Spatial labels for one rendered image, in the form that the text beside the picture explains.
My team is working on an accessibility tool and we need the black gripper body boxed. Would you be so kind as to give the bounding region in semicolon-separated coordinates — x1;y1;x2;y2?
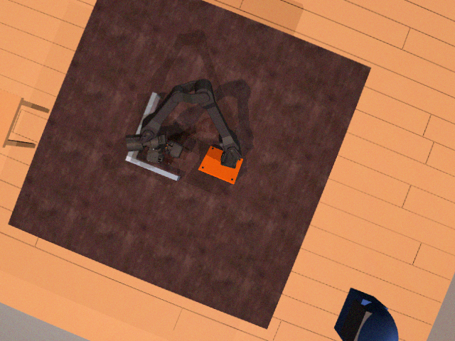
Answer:
157;138;184;158

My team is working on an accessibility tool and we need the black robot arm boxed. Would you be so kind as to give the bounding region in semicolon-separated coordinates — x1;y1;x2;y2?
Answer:
126;79;242;169

